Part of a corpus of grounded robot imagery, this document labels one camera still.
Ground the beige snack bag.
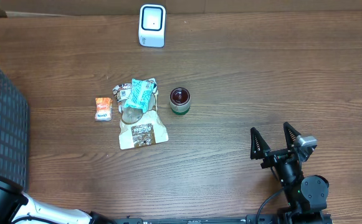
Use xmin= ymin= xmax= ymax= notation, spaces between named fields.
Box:
xmin=113 ymin=82 xmax=169 ymax=149

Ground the white barcode scanner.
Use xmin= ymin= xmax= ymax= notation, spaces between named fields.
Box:
xmin=138 ymin=4 xmax=166 ymax=48

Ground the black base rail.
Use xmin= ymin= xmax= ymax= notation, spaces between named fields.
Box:
xmin=113 ymin=214 xmax=333 ymax=224

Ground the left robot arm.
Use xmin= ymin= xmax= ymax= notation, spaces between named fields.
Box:
xmin=0 ymin=176 xmax=115 ymax=224

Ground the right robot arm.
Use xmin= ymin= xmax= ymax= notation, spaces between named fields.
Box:
xmin=250 ymin=122 xmax=332 ymax=223

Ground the grey plastic shopping basket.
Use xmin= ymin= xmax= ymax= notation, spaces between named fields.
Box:
xmin=0 ymin=70 xmax=30 ymax=191

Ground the teal snack packet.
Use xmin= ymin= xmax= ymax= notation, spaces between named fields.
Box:
xmin=124 ymin=78 xmax=156 ymax=113

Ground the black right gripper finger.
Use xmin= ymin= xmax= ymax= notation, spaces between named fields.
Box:
xmin=283 ymin=122 xmax=300 ymax=148
xmin=250 ymin=127 xmax=270 ymax=160

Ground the orange small packet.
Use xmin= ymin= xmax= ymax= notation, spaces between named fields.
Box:
xmin=95 ymin=98 xmax=112 ymax=121

